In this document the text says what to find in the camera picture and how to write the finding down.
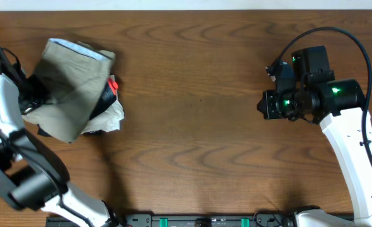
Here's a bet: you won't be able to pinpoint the khaki grey shorts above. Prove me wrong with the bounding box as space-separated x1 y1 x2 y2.
23 38 115 143

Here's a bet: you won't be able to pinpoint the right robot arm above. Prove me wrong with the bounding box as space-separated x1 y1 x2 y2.
257 46 372 226

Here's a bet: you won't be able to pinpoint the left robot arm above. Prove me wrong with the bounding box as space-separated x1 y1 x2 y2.
0 47 125 226

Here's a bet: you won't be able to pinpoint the black garment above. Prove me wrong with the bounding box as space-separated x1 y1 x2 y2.
25 84 124 143

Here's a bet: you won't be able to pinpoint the white bottom garment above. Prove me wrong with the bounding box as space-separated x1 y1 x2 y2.
81 75 125 134

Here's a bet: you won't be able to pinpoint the red garment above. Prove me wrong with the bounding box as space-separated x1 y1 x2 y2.
107 78 119 95

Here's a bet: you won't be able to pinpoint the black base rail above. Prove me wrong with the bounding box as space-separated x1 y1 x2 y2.
45 211 356 227

